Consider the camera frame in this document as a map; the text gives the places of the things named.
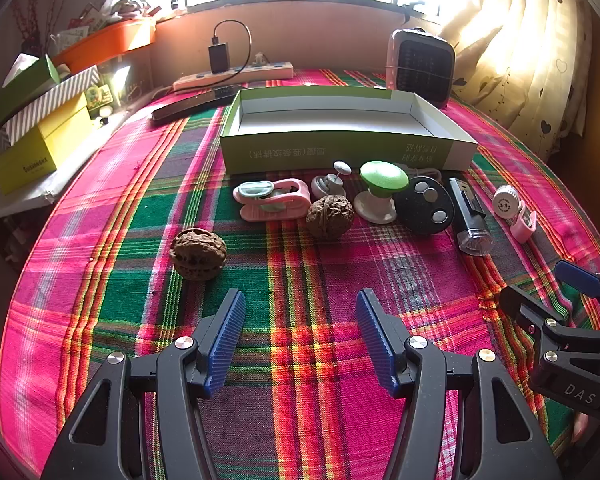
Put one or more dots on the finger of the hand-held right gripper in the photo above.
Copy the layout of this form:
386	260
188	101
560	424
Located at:
530	310
577	280

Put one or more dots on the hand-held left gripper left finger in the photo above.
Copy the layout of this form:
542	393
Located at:
227	340

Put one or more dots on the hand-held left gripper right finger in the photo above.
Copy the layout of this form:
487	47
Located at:
375	345

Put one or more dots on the brown walnut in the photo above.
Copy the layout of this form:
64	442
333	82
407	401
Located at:
197	255
330	216

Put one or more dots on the white round cap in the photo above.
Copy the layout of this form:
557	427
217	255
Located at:
507	202

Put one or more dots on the black rectangular clear-tipped device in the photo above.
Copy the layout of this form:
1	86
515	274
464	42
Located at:
467	215

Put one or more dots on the black oval button device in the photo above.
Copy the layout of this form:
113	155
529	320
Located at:
422	210

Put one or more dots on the large pink green clip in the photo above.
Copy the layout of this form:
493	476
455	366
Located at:
275	202

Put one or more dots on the small white grey massager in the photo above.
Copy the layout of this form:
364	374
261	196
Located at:
325	185

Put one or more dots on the green mushroom massager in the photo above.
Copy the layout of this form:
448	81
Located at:
382	177

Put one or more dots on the green white cardboard box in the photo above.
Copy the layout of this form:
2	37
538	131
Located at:
330	145

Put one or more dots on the person's right hand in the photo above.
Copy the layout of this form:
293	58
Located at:
582	427

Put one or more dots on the plaid tablecloth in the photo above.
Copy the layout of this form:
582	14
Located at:
305	270

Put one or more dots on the cream heart print curtain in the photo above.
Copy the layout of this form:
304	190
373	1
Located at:
520	50

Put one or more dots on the black smartphone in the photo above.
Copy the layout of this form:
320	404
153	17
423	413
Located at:
190	105

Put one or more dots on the white power strip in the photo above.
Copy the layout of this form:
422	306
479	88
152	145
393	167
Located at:
240	76

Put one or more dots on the yellow box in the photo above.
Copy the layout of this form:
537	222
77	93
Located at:
40	150

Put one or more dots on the black charger adapter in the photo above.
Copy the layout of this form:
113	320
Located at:
219	59

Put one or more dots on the white plug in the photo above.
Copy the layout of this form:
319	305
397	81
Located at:
261	59

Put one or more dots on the striped box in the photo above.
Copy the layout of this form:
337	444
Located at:
50	102

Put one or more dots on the black window latch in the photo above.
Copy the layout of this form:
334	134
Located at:
412	12

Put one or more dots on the orange tray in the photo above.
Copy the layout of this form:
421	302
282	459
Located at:
105	45

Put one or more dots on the pale crumpled bundle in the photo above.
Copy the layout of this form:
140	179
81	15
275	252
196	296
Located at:
125	7

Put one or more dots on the dried red branch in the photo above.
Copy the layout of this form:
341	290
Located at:
35	15

